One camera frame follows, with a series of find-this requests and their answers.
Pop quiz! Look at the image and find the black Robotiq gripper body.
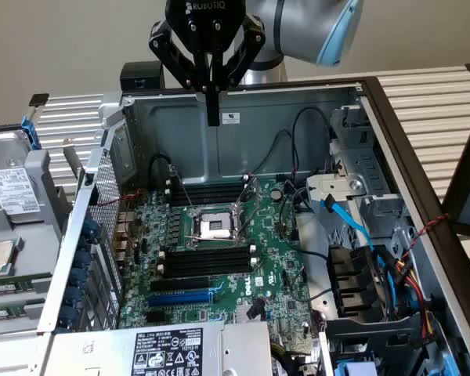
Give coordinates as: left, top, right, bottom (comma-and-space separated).
164, 0, 247, 54

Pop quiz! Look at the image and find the black box with port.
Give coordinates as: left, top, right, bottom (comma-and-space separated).
120, 61, 165, 93

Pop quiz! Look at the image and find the open grey PC case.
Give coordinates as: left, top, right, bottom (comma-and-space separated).
37, 76, 470, 376

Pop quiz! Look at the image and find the thin metal locking lever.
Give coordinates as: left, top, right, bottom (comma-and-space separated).
168, 164, 195, 208

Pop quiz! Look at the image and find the blue plastic disk carrier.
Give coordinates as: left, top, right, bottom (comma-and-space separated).
19, 114, 42, 152

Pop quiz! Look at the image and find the silver metal disk bay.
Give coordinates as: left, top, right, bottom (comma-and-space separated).
305, 104, 416, 251

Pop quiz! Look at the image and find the silver CPU socket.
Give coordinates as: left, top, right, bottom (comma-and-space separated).
186, 205, 244, 247

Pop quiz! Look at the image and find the green Dell motherboard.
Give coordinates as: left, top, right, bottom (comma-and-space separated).
119, 178, 322, 353

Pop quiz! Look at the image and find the silver hard disk with label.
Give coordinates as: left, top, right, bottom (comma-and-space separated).
0, 131, 45, 215

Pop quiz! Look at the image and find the long black expansion slot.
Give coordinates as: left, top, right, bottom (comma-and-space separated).
149, 276, 212, 293

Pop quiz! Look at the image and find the grey parts rack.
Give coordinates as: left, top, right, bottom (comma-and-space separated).
0, 128, 74, 338

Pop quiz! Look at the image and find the blue expansion slot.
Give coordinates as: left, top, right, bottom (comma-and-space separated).
147, 288, 215, 308

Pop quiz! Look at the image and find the black plastic fan shroud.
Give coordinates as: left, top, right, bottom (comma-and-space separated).
327, 244, 392, 319

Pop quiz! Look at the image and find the dark framed panel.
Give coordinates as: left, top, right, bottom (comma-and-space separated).
441, 113, 470, 238

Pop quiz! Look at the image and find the silver power supply with label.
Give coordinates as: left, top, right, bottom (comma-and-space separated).
42, 320, 273, 376

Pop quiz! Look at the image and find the dark grey plastic disk bay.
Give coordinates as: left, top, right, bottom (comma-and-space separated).
323, 313, 447, 376

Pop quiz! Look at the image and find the blue plastic tab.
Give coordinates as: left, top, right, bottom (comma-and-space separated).
334, 360, 379, 376

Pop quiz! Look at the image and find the tall looped black wire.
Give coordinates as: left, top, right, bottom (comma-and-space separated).
291, 107, 334, 185

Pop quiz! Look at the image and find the low arched black wire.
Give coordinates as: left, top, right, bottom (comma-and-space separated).
248, 128, 297, 177

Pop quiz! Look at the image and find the small black wire loop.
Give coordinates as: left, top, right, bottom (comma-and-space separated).
147, 154, 172, 193

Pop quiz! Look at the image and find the thin red wire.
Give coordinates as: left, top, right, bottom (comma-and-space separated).
96, 189, 144, 208

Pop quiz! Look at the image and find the blue flat disk wire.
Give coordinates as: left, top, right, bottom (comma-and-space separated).
320, 194, 377, 252

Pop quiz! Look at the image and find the long black wire over motherboard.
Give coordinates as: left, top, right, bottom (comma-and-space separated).
280, 186, 331, 262

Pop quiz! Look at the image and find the red black twisted wire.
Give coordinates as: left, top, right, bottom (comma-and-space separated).
399, 213, 450, 264

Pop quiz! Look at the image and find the black wire connector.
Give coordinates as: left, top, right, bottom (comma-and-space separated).
246, 300, 266, 320

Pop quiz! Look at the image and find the red yellow black wire bundle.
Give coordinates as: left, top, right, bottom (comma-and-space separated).
375, 250, 442, 348

